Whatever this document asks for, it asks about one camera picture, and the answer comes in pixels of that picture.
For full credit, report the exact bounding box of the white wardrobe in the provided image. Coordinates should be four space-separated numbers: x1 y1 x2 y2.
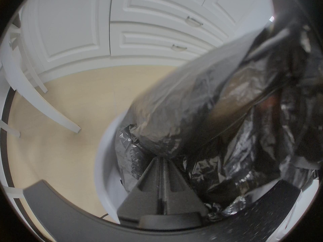
20 0 278 85

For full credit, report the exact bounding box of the white chair dark grey seat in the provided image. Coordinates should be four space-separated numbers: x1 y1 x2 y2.
0 12 82 198

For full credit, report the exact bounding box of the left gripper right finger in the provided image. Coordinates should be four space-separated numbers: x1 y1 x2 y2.
164 157 208 219

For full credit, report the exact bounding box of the black plastic bag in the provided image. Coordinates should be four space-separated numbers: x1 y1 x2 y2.
115 9 323 222

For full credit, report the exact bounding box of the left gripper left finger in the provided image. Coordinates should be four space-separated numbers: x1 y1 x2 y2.
117 157 165 222

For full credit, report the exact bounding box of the white trash bin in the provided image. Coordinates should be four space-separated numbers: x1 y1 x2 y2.
95 110 144 225

